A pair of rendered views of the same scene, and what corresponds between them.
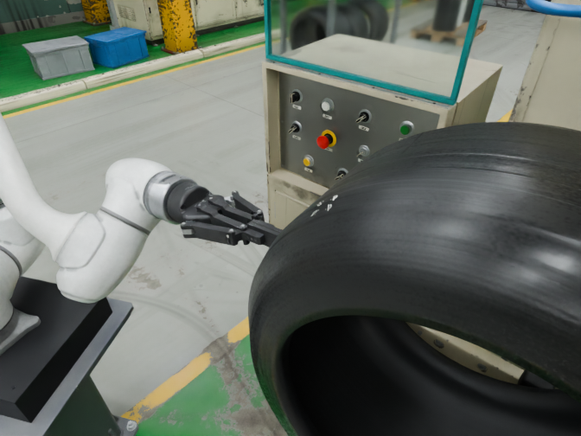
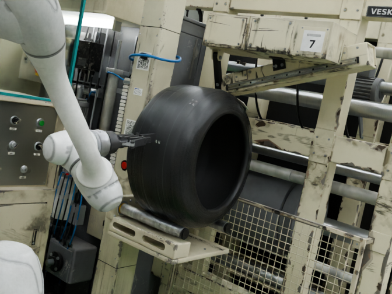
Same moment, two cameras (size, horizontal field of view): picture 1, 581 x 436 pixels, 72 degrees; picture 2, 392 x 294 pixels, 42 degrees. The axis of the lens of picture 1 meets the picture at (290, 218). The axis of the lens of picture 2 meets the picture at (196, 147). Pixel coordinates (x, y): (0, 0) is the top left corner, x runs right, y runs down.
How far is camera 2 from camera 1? 188 cm
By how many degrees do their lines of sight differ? 87
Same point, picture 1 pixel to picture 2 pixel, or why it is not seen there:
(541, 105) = (156, 86)
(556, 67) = (157, 74)
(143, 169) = not seen: hidden behind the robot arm
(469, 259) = (225, 98)
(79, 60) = not seen: outside the picture
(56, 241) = (108, 167)
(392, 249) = (217, 101)
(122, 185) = not seen: hidden behind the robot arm
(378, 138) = (22, 133)
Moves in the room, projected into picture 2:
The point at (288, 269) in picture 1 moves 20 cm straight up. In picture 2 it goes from (200, 118) to (212, 63)
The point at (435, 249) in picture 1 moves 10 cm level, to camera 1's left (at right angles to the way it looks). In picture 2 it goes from (221, 98) to (223, 98)
